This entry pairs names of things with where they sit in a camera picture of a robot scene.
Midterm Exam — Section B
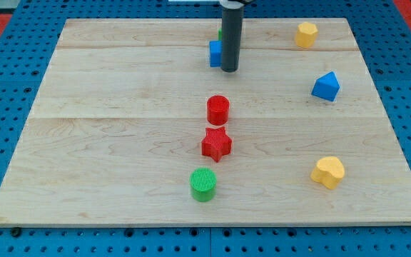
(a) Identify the yellow hexagon block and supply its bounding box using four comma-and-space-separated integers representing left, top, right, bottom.
295, 22, 318, 49

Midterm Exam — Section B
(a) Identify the red star block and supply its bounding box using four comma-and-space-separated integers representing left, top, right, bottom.
201, 126, 232, 162

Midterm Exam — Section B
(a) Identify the red cylinder block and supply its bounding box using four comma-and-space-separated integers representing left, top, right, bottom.
206, 95, 230, 126

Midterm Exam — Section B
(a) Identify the green cylinder block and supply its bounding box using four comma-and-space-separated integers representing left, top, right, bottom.
189, 167, 217, 202

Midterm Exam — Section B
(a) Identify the light wooden board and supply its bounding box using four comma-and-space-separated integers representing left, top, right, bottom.
0, 18, 411, 228

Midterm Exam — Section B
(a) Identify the blue cube block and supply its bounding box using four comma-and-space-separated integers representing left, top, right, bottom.
209, 40, 222, 67

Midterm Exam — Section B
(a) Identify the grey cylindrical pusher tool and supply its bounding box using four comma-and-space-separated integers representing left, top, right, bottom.
219, 0, 244, 73

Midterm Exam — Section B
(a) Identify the blue pentagon block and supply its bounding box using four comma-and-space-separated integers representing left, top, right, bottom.
311, 71, 340, 102

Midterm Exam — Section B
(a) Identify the yellow heart block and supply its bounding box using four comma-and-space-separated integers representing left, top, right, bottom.
310, 156, 345, 190

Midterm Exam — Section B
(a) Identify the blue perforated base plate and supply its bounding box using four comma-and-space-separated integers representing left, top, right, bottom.
0, 0, 411, 256

